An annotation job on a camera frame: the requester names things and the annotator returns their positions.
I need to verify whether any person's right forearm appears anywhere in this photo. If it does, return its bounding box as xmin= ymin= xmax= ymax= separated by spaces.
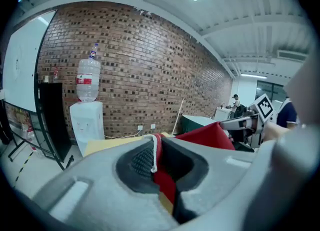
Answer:
xmin=262 ymin=122 xmax=294 ymax=143

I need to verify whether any pile of plastic bottles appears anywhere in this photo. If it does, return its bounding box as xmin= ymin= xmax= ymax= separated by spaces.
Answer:
xmin=22 ymin=121 xmax=39 ymax=152

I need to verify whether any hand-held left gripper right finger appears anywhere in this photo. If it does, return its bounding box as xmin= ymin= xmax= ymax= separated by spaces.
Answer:
xmin=159 ymin=137 xmax=261 ymax=225

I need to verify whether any black cabinet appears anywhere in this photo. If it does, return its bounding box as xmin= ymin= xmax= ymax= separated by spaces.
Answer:
xmin=37 ymin=82 xmax=74 ymax=163

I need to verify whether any green tub with white lid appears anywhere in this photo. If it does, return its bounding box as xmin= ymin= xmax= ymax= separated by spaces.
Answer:
xmin=180 ymin=114 xmax=216 ymax=136

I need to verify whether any white cable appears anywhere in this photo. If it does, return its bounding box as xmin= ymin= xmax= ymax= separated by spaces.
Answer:
xmin=104 ymin=129 xmax=141 ymax=140

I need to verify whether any white water dispenser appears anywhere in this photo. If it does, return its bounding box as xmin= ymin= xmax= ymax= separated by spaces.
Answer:
xmin=69 ymin=101 xmax=106 ymax=158

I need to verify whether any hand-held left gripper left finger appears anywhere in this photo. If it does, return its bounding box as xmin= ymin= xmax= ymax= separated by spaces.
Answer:
xmin=33 ymin=135 xmax=180 ymax=231

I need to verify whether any clear water jug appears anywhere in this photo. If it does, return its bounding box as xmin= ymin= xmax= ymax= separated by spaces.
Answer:
xmin=75 ymin=58 xmax=102 ymax=104

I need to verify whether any yellow black floor tape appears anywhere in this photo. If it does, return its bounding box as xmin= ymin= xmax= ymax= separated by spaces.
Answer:
xmin=12 ymin=150 xmax=35 ymax=189

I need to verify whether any small blue-label plastic bottle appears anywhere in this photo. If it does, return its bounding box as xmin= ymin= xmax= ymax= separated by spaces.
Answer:
xmin=88 ymin=42 xmax=99 ymax=61

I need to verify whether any red cloth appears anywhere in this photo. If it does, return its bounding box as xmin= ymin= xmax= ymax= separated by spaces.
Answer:
xmin=151 ymin=121 xmax=236 ymax=206

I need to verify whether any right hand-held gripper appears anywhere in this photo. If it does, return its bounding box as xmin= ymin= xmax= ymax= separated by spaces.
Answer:
xmin=219 ymin=93 xmax=275 ymax=150

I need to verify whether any black whiteboard stand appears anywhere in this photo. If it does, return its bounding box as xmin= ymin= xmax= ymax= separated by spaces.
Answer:
xmin=0 ymin=88 xmax=75 ymax=171

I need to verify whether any white mop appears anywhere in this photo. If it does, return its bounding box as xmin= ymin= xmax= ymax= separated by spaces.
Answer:
xmin=171 ymin=97 xmax=186 ymax=136

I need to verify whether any white whiteboard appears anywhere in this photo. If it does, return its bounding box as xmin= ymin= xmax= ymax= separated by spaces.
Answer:
xmin=1 ymin=9 xmax=58 ymax=114

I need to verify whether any ceiling air conditioner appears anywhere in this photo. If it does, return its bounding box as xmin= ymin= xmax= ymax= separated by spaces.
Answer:
xmin=276 ymin=49 xmax=309 ymax=63

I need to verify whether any yellow-topped pedestal table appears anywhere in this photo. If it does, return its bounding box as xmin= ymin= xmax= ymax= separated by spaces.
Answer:
xmin=83 ymin=131 xmax=176 ymax=216

